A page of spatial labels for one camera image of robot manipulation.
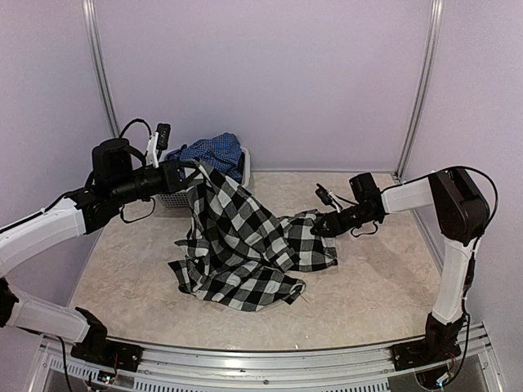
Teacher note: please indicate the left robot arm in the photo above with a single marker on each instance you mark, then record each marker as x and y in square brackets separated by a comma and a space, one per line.
[120, 175]

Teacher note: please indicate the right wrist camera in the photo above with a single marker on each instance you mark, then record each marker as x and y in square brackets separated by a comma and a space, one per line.
[328, 198]

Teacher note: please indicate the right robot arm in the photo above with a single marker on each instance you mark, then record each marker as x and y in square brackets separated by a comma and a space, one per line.
[462, 212]

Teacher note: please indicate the black white plaid shirt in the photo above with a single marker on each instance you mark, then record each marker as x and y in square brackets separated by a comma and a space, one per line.
[239, 254]

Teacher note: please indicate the white plastic basket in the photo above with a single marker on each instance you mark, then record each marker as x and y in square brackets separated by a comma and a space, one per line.
[179, 199]

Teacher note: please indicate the right aluminium frame post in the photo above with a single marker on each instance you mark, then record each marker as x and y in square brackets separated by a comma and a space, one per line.
[429, 55]

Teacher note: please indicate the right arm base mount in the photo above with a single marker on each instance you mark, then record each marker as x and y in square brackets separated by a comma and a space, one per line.
[439, 343]

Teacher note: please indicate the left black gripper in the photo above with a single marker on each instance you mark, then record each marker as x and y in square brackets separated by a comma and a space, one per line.
[170, 176]

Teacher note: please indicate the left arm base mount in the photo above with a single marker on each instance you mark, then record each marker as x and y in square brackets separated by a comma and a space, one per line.
[97, 348]

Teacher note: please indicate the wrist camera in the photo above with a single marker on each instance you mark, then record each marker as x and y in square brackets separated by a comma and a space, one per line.
[328, 198]
[157, 143]

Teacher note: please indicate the blue checkered shirt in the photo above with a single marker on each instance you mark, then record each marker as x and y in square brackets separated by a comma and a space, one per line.
[222, 152]

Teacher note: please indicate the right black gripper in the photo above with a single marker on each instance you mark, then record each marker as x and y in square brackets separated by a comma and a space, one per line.
[335, 224]

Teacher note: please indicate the left aluminium frame post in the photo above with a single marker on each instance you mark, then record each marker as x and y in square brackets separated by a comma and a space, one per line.
[94, 39]

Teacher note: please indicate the aluminium frame post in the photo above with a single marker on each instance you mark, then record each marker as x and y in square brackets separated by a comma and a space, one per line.
[94, 39]
[429, 55]

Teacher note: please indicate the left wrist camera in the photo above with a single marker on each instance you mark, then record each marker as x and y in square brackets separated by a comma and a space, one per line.
[157, 143]

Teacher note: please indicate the front aluminium rail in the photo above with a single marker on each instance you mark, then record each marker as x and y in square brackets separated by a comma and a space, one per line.
[171, 368]

